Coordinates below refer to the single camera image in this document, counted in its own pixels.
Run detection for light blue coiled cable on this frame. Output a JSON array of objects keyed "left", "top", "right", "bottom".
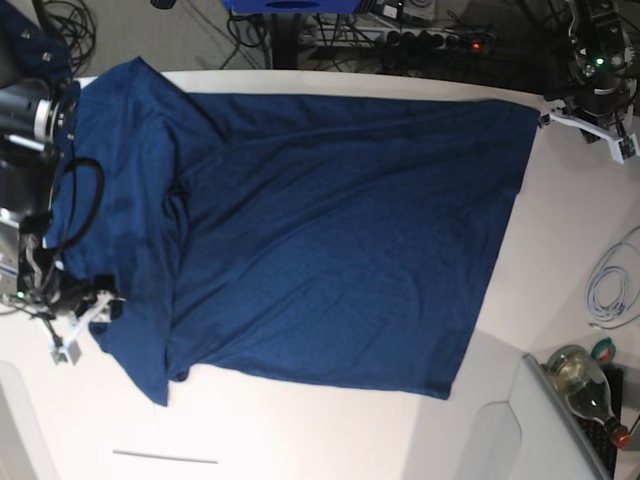
[{"left": 585, "top": 237, "right": 640, "bottom": 330}]

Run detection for blue plastic crate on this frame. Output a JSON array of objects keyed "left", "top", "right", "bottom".
[{"left": 222, "top": 0, "right": 360, "bottom": 14}]

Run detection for clear glass bottle red cap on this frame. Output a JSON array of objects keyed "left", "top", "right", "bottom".
[{"left": 545, "top": 345, "right": 631, "bottom": 449}]

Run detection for dark blue t-shirt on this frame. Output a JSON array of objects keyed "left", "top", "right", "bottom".
[{"left": 62, "top": 59, "right": 538, "bottom": 405}]

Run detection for green tape roll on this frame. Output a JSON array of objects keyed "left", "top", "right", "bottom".
[{"left": 591, "top": 337, "right": 616, "bottom": 366}]

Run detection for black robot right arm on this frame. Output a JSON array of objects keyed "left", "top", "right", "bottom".
[{"left": 1, "top": 1, "right": 123, "bottom": 364}]

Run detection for black power strip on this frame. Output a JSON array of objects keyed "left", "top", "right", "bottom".
[{"left": 379, "top": 27, "right": 496, "bottom": 54}]

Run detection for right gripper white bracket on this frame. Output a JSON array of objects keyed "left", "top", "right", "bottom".
[{"left": 14, "top": 273, "right": 127, "bottom": 367}]

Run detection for black table leg post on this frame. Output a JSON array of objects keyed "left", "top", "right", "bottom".
[{"left": 269, "top": 14, "right": 303, "bottom": 70}]

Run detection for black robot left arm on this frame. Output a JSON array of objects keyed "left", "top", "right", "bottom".
[{"left": 539, "top": 1, "right": 639, "bottom": 164}]

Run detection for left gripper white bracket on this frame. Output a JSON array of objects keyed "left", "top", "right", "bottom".
[{"left": 538, "top": 89, "right": 639, "bottom": 164}]

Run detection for black coiled floor cables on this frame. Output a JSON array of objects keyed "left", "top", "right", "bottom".
[{"left": 29, "top": 0, "right": 98, "bottom": 76}]

